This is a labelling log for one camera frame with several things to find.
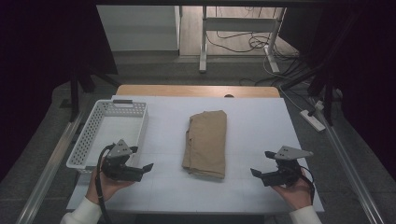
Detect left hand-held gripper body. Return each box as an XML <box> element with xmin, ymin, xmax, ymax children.
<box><xmin>101</xmin><ymin>139</ymin><xmax>145</xmax><ymax>183</ymax></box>

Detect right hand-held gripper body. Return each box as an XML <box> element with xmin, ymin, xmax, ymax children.
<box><xmin>261</xmin><ymin>145</ymin><xmax>314</xmax><ymax>188</ymax></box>

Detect white perforated plastic basket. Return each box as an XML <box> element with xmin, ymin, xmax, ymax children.
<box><xmin>65</xmin><ymin>99</ymin><xmax>149</xmax><ymax>175</ymax></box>

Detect tan pants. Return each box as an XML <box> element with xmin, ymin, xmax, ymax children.
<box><xmin>181</xmin><ymin>109</ymin><xmax>228</xmax><ymax>180</ymax></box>

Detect person's right hand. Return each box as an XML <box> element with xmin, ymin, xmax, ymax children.
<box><xmin>272</xmin><ymin>168</ymin><xmax>314</xmax><ymax>212</ymax></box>

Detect person's left hand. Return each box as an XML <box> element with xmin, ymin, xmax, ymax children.
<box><xmin>85</xmin><ymin>167</ymin><xmax>135</xmax><ymax>205</ymax></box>

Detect white table cover board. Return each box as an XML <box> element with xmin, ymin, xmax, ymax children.
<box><xmin>65</xmin><ymin>95</ymin><xmax>325</xmax><ymax>215</ymax></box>

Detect white power strip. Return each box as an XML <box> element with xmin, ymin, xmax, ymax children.
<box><xmin>299</xmin><ymin>108</ymin><xmax>327</xmax><ymax>133</ymax></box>

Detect black metal stand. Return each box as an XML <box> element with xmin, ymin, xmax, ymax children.
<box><xmin>68</xmin><ymin>64</ymin><xmax>121</xmax><ymax>123</ymax></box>
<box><xmin>279</xmin><ymin>12</ymin><xmax>362</xmax><ymax>127</ymax></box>

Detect wooden table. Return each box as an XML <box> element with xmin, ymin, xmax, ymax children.
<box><xmin>115</xmin><ymin>84</ymin><xmax>281</xmax><ymax>99</ymax></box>

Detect white cabinet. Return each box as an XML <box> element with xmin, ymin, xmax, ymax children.
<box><xmin>95</xmin><ymin>5</ymin><xmax>183</xmax><ymax>53</ymax></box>

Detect dark curtain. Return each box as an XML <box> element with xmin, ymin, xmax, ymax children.
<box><xmin>278</xmin><ymin>0</ymin><xmax>396</xmax><ymax>183</ymax></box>
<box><xmin>0</xmin><ymin>0</ymin><xmax>120</xmax><ymax>183</ymax></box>

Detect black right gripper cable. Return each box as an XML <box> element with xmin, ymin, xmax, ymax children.
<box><xmin>298</xmin><ymin>165</ymin><xmax>316</xmax><ymax>205</ymax></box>

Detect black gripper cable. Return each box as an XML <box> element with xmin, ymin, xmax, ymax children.
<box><xmin>298</xmin><ymin>165</ymin><xmax>316</xmax><ymax>205</ymax></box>
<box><xmin>94</xmin><ymin>144</ymin><xmax>116</xmax><ymax>224</ymax></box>

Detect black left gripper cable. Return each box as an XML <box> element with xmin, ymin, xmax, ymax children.
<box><xmin>94</xmin><ymin>144</ymin><xmax>116</xmax><ymax>224</ymax></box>

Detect black floor cables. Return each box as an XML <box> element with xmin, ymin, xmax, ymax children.
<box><xmin>205</xmin><ymin>7</ymin><xmax>312</xmax><ymax>88</ymax></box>

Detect white metal desk frame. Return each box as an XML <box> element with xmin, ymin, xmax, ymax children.
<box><xmin>198</xmin><ymin>5</ymin><xmax>288</xmax><ymax>75</ymax></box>

